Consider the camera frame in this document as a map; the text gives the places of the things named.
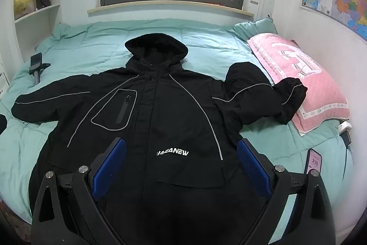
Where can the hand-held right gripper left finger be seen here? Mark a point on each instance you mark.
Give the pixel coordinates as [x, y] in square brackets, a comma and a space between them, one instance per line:
[110, 167]

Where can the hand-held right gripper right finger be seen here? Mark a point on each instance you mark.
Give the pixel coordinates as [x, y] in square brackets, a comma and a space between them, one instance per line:
[253, 167]

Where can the black hooded jacket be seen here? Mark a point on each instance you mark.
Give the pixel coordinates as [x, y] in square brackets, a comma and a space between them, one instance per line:
[172, 107]

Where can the smartphone with pink screen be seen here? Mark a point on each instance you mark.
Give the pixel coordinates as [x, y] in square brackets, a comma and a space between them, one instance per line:
[314, 161]

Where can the black charger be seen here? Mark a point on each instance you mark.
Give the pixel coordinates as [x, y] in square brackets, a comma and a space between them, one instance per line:
[347, 139]

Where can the pink patterned pillow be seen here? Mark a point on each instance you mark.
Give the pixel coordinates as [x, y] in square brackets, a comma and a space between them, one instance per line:
[315, 90]

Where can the white power adapter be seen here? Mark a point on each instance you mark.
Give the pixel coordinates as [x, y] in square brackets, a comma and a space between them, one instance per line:
[345, 128]

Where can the grey phone tripod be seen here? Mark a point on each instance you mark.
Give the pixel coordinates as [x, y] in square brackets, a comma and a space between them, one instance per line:
[37, 75]

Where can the teal quilt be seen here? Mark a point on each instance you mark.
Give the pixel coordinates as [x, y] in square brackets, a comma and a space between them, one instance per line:
[86, 47]

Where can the dark smartphone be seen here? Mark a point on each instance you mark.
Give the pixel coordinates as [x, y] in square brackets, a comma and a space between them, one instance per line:
[36, 61]

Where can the teal pillow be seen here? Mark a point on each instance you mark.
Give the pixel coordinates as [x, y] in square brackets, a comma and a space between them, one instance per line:
[252, 28]

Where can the wooden window sill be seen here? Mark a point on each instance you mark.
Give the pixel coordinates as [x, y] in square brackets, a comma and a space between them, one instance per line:
[172, 7]

